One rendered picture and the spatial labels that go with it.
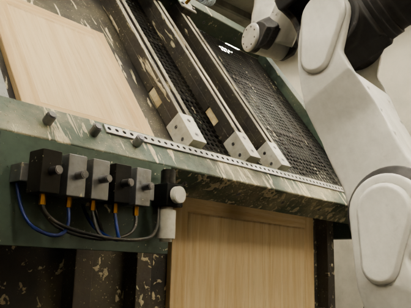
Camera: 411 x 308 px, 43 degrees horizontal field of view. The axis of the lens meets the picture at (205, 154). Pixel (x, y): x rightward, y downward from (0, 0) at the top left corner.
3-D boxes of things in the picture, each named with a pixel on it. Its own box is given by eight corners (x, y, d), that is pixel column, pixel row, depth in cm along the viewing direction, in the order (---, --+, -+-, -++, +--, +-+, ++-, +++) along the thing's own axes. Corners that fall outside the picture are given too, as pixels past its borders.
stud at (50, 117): (43, 125, 122) (49, 116, 121) (40, 118, 123) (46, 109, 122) (52, 127, 124) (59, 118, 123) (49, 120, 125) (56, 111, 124)
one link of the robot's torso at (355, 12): (408, 46, 94) (380, -1, 99) (378, 18, 84) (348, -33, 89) (346, 87, 101) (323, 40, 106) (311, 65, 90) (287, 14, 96)
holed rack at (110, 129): (106, 132, 137) (107, 131, 137) (102, 124, 139) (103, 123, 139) (382, 202, 255) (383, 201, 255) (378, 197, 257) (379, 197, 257)
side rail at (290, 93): (352, 208, 257) (369, 193, 252) (250, 66, 318) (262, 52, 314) (360, 209, 262) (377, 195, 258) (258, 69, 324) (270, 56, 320)
